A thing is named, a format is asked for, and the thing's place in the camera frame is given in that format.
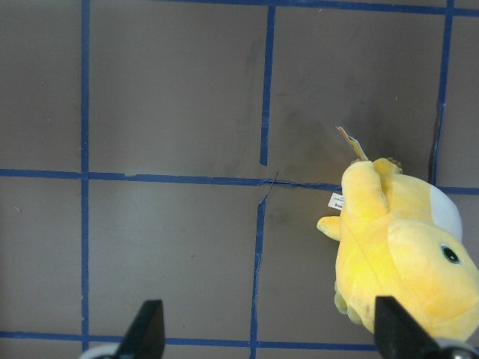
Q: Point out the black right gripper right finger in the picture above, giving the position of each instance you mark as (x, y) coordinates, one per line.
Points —
(398, 335)

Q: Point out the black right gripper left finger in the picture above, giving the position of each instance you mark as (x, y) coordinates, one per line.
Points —
(145, 337)

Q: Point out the yellow plush dinosaur toy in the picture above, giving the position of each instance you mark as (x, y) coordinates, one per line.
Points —
(400, 236)

